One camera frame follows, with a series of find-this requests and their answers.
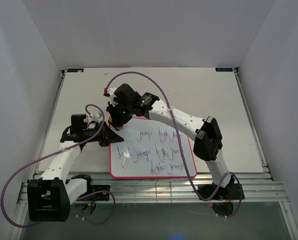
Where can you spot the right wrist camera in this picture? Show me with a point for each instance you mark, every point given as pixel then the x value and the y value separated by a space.
pixel 109 92

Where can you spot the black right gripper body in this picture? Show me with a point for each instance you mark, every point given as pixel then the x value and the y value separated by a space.
pixel 121 113

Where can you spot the right blue table label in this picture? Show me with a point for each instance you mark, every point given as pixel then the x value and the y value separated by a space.
pixel 223 69

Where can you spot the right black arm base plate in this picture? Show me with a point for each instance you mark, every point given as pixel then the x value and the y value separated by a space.
pixel 232 192

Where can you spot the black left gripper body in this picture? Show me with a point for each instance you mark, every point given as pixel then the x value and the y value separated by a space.
pixel 99 136

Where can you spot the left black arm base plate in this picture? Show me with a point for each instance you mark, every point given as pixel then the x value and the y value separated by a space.
pixel 103 196

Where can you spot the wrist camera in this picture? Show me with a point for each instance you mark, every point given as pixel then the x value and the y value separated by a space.
pixel 96 116
pixel 109 92

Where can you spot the round yellow black eraser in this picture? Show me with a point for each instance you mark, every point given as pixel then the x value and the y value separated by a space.
pixel 118 128

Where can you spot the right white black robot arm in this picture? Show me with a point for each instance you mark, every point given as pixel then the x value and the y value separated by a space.
pixel 205 133

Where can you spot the blue table label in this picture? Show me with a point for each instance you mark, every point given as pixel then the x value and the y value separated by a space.
pixel 223 69
pixel 75 70

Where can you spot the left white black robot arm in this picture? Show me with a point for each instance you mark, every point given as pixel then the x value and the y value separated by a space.
pixel 51 195

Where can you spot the left blue table label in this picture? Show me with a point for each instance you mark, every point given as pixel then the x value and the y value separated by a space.
pixel 75 70

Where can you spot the aluminium table edge rail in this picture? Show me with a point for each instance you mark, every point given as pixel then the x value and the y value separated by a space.
pixel 251 123

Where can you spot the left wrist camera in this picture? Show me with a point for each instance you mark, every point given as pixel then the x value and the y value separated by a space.
pixel 96 116

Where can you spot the aluminium front rail frame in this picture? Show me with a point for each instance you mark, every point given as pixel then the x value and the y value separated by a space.
pixel 257 187

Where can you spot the pink framed whiteboard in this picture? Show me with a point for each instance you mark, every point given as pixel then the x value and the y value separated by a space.
pixel 151 150

